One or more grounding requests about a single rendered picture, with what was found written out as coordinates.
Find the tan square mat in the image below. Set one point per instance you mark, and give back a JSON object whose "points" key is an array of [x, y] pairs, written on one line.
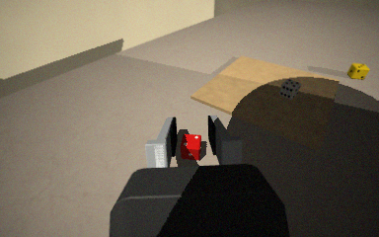
{"points": [[248, 89]]}

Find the red die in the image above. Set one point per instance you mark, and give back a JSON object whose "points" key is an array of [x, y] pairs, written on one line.
{"points": [[191, 147]]}

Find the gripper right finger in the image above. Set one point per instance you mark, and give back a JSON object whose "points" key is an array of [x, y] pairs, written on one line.
{"points": [[228, 149]]}

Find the yellow die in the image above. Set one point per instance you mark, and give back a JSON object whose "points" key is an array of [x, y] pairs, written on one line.
{"points": [[357, 71]]}

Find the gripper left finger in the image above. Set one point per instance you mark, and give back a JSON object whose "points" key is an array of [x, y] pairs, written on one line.
{"points": [[160, 151]]}

